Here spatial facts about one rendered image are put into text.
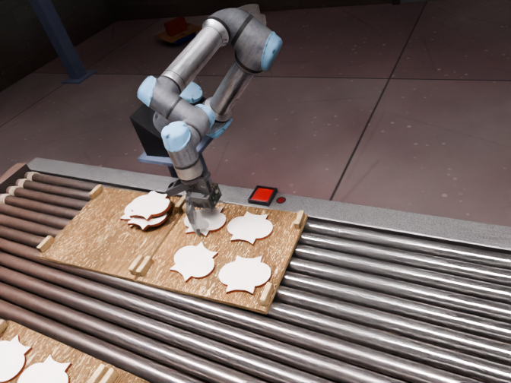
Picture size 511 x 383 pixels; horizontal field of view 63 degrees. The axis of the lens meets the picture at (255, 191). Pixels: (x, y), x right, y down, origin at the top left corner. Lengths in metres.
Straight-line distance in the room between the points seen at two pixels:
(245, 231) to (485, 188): 1.85
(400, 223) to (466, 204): 1.45
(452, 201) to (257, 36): 1.69
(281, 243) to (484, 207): 1.68
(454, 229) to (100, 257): 1.04
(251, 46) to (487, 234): 0.88
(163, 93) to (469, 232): 0.90
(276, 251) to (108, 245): 0.56
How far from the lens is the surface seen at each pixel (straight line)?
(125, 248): 1.39
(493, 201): 2.72
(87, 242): 1.49
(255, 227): 1.25
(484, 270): 1.17
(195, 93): 1.69
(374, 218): 1.27
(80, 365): 1.19
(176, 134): 1.09
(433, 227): 1.25
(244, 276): 1.14
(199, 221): 1.26
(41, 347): 1.29
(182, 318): 1.15
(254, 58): 1.42
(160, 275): 1.25
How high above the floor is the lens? 1.81
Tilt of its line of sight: 39 degrees down
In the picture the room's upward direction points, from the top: 16 degrees counter-clockwise
